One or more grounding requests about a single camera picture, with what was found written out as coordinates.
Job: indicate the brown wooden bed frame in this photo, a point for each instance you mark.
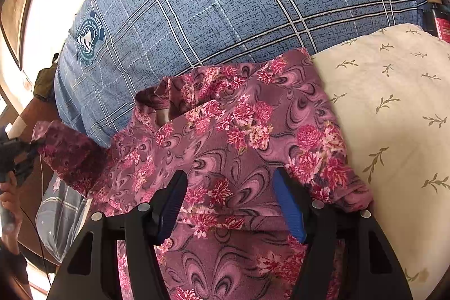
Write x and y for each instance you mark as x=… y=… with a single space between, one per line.
x=35 y=117

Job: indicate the grey star-print pillowcase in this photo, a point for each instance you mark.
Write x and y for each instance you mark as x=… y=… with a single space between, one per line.
x=59 y=215

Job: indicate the olive green cloth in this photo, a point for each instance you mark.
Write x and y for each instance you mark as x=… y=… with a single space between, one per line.
x=45 y=84

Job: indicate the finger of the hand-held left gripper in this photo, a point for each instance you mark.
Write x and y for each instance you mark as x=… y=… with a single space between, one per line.
x=35 y=146

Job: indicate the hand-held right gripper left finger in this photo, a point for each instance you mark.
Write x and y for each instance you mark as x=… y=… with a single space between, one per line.
x=173 y=205

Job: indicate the pink floral garment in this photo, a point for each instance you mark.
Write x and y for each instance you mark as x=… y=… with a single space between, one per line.
x=228 y=131

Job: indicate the person's left hand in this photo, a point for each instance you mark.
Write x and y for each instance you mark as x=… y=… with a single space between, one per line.
x=10 y=196

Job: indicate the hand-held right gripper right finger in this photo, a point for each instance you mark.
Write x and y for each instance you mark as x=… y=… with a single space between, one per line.
x=289 y=208

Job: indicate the person's left forearm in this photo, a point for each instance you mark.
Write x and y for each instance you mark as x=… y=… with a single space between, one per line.
x=12 y=272

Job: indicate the cream leaf-print quilt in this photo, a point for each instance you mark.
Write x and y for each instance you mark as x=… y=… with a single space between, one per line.
x=393 y=117

